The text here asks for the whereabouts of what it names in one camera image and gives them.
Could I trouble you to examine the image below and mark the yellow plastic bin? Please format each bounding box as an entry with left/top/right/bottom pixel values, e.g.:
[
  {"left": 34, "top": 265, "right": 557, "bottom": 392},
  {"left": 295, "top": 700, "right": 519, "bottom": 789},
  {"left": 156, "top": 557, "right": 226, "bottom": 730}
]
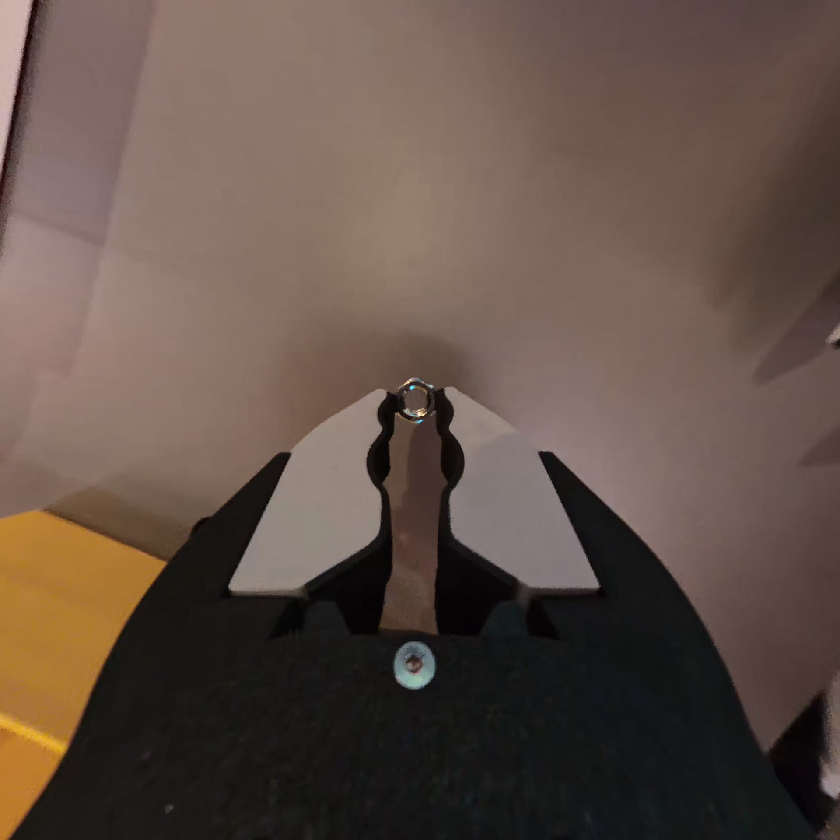
[{"left": 0, "top": 511, "right": 166, "bottom": 840}]

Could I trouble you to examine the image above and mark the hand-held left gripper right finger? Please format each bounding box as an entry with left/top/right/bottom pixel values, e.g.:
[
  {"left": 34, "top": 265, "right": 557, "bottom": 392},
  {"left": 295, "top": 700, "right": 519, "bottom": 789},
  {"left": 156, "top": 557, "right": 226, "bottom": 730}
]
[{"left": 441, "top": 386, "right": 602, "bottom": 593}]

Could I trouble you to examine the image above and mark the grey desk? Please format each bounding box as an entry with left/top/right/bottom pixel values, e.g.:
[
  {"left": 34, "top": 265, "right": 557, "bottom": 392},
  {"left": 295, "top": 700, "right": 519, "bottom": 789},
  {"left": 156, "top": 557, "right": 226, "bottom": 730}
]
[{"left": 0, "top": 0, "right": 840, "bottom": 756}]

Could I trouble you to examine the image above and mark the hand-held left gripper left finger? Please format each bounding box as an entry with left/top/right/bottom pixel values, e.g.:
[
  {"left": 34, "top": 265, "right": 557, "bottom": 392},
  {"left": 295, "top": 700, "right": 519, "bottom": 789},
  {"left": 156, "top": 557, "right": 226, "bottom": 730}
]
[{"left": 227, "top": 388, "right": 392, "bottom": 597}]

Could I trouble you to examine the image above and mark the silver hex nut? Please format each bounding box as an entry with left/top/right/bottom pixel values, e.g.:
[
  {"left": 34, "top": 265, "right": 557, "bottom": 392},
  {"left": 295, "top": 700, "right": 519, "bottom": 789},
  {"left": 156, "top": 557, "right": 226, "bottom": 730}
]
[{"left": 395, "top": 377, "right": 434, "bottom": 425}]

